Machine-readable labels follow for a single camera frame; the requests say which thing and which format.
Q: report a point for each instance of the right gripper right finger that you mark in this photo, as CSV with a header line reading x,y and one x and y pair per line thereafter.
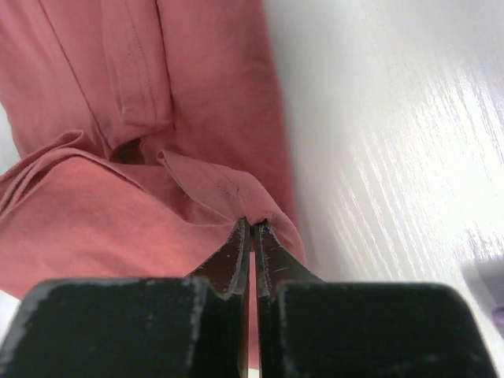
x,y
311,328

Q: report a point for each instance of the pink t shirt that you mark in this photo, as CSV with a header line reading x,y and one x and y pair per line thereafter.
x,y
145,130

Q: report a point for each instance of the lilac folded t shirt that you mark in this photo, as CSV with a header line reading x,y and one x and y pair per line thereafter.
x,y
485,282

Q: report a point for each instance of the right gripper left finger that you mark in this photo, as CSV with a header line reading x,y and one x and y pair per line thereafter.
x,y
193,326

